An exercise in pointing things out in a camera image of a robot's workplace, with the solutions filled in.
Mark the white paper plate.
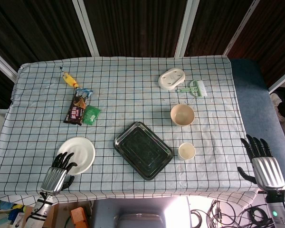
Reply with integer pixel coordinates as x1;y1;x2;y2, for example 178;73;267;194
57;136;96;176

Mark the white oval soap dish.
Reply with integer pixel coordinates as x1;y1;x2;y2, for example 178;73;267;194
158;67;186;91

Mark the black floor cable bundle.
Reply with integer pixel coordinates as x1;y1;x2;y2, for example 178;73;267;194
190;199;276;228

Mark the brown cardboard box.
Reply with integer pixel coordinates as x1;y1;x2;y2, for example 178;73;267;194
21;204;60;228

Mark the beige plastic bowl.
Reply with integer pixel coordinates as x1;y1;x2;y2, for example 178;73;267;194
170;104;195;127

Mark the stainless steel tray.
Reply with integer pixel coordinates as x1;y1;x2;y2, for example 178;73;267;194
113;121;174;181

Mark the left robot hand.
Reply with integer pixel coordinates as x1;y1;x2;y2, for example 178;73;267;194
40;152;78;197

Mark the green snack packet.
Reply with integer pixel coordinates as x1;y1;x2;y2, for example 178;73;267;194
82;105;102;126

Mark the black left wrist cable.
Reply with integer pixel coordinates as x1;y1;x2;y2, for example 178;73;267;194
26;191;49;223

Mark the blue white candy wrapper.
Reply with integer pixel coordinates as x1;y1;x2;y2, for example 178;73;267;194
75;87;94;98

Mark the white partition post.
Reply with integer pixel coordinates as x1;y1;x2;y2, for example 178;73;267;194
0;46;19;83
72;0;100;57
268;66;285;94
223;0;261;57
174;0;200;58

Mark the white paper cup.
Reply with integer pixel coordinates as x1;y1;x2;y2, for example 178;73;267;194
178;142;196;161

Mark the blue padded bench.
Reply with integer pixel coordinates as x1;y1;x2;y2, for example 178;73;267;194
229;58;285;186

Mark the colourful toy pile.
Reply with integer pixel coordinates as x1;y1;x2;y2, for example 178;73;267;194
0;196;27;228

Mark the yellow snack packet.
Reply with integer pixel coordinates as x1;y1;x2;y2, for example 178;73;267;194
61;71;80;89

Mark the green scrubbing brush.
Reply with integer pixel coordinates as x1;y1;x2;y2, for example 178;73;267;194
176;80;208;98

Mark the orange box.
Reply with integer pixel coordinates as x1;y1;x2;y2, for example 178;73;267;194
70;207;90;228

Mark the checked light blue tablecloth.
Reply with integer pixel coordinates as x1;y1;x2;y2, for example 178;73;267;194
0;55;261;210

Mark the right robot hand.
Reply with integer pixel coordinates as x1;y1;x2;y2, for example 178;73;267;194
237;134;285;192

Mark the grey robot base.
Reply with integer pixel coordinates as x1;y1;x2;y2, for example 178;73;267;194
91;196;192;228

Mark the brown snack packet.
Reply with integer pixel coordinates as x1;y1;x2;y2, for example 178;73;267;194
63;91;88;126

